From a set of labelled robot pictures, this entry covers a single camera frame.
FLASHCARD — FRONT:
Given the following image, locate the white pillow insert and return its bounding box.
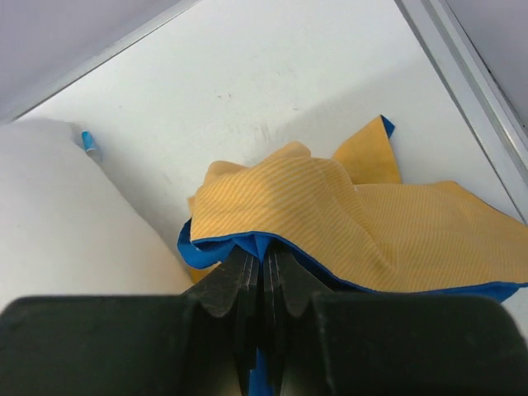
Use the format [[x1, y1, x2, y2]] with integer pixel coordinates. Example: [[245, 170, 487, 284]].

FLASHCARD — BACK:
[[1, 120, 191, 305]]

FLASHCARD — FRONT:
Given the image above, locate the aluminium frame rail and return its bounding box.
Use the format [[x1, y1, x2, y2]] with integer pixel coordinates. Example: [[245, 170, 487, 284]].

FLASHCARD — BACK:
[[5, 1, 527, 228]]

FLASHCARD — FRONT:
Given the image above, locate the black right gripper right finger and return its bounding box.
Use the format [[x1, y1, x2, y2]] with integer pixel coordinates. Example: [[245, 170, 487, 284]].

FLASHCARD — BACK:
[[262, 247, 527, 395]]

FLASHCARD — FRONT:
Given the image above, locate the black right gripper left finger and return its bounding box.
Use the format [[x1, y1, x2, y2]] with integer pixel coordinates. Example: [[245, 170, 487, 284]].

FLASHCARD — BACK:
[[1, 248, 259, 395]]

